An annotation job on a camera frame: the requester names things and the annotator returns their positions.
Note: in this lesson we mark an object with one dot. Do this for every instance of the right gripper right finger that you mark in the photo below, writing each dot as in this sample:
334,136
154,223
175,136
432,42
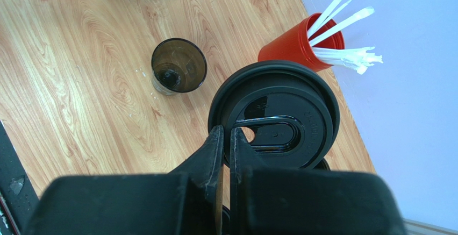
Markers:
274,200

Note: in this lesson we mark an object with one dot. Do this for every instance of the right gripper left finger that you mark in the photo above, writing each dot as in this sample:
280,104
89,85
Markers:
187,200

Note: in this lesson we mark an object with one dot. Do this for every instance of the stack of black lids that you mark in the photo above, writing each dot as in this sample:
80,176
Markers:
226,223

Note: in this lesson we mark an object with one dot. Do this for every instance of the single dark plastic cup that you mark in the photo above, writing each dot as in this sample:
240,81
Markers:
178,67

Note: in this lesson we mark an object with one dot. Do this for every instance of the red straw cup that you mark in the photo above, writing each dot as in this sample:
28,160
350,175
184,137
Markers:
293,45

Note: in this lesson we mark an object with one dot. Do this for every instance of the white wrapped straws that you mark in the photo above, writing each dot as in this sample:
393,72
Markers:
357,59

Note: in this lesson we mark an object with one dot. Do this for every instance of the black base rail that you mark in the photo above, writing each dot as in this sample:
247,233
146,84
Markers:
18,197

